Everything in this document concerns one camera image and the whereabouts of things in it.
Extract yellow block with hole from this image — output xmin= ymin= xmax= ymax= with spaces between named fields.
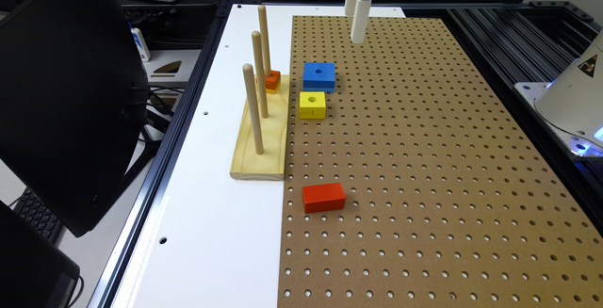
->
xmin=299 ymin=91 xmax=326 ymax=119

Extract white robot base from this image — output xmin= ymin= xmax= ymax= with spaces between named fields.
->
xmin=514 ymin=35 xmax=602 ymax=157

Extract blue block with hole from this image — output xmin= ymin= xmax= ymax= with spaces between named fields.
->
xmin=302 ymin=62 xmax=335 ymax=92

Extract orange block with hole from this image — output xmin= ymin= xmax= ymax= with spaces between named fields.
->
xmin=265 ymin=71 xmax=281 ymax=85

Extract small yellow block under orange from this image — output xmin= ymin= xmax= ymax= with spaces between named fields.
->
xmin=266 ymin=80 xmax=281 ymax=94

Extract red rectangular block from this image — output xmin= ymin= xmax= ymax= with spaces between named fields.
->
xmin=302 ymin=183 xmax=346 ymax=214

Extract rear wooden peg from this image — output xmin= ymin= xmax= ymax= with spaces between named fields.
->
xmin=258 ymin=5 xmax=271 ymax=77

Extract wooden peg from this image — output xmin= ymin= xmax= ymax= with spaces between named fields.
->
xmin=242 ymin=63 xmax=264 ymax=154
xmin=252 ymin=31 xmax=269 ymax=119
xmin=258 ymin=5 xmax=271 ymax=77

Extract middle wooden peg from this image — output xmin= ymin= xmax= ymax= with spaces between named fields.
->
xmin=252 ymin=31 xmax=269 ymax=119

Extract front wooden peg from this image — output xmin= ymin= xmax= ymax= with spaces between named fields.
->
xmin=242 ymin=63 xmax=264 ymax=154

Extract light wooden peg base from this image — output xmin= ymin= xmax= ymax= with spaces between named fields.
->
xmin=229 ymin=73 xmax=291 ymax=182

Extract brown perforated pegboard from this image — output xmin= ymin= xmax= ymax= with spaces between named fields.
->
xmin=278 ymin=16 xmax=602 ymax=307

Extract white and blue device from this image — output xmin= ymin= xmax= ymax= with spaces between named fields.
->
xmin=130 ymin=27 xmax=151 ymax=62

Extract large black monitor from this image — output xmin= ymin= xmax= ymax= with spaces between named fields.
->
xmin=1 ymin=0 xmax=148 ymax=236

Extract black keyboard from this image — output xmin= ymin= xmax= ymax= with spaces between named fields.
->
xmin=14 ymin=188 xmax=63 ymax=244

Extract black monitor corner lower left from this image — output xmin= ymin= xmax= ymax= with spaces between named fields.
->
xmin=0 ymin=204 xmax=80 ymax=308

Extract black aluminium frame rails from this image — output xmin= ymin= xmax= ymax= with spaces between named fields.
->
xmin=442 ymin=2 xmax=602 ymax=231

